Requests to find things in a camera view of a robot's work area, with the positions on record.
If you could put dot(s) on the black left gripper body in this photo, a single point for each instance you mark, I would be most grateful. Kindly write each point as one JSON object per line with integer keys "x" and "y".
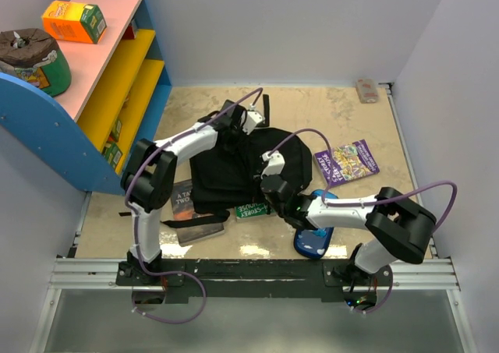
{"x": 236, "y": 135}

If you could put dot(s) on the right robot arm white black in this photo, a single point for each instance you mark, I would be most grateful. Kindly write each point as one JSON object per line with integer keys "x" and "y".
{"x": 401, "y": 228}

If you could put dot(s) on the dark tale book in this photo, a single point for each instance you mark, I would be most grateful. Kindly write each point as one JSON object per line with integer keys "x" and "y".
{"x": 189, "y": 225}

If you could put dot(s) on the green treehouse book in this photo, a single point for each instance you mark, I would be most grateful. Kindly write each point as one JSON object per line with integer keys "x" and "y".
{"x": 253, "y": 211}

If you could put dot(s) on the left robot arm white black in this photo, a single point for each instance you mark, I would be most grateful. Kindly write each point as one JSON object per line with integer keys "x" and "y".
{"x": 148, "y": 182}

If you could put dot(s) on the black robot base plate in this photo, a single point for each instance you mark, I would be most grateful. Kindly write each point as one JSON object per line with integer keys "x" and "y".
{"x": 183, "y": 279}

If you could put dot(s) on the aluminium rail frame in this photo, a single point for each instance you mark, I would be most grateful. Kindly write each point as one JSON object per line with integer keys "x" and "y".
{"x": 86, "y": 311}

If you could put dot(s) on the blue shelf unit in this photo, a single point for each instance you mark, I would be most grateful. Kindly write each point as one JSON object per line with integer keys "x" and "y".
{"x": 122, "y": 77}

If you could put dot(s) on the purple colourful book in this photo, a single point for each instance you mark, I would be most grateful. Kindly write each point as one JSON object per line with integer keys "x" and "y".
{"x": 346, "y": 163}

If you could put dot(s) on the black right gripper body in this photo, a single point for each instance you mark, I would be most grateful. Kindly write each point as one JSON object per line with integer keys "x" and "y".
{"x": 281, "y": 211}

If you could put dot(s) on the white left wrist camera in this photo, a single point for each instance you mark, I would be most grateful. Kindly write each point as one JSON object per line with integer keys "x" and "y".
{"x": 251, "y": 121}

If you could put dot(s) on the green box on shelf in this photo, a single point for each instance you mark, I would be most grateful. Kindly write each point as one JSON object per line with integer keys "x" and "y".
{"x": 116, "y": 130}
{"x": 112, "y": 154}

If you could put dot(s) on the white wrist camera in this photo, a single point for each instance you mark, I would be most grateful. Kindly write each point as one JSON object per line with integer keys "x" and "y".
{"x": 273, "y": 163}
{"x": 251, "y": 121}

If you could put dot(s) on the blue shark pencil case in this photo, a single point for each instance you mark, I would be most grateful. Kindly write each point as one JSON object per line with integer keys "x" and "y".
{"x": 313, "y": 243}

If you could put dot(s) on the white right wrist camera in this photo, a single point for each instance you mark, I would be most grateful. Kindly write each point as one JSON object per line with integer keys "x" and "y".
{"x": 273, "y": 163}

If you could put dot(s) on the beige pink eraser box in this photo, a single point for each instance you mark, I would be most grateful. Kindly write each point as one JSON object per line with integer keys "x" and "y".
{"x": 367, "y": 90}

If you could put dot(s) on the orange green crayon box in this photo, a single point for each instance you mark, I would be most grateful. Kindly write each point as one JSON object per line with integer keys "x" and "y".
{"x": 74, "y": 21}

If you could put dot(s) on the brown green toy stump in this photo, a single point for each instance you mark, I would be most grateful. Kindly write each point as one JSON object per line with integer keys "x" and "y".
{"x": 35, "y": 57}

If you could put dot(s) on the black student backpack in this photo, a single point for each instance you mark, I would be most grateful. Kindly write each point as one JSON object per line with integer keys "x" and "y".
{"x": 224, "y": 179}

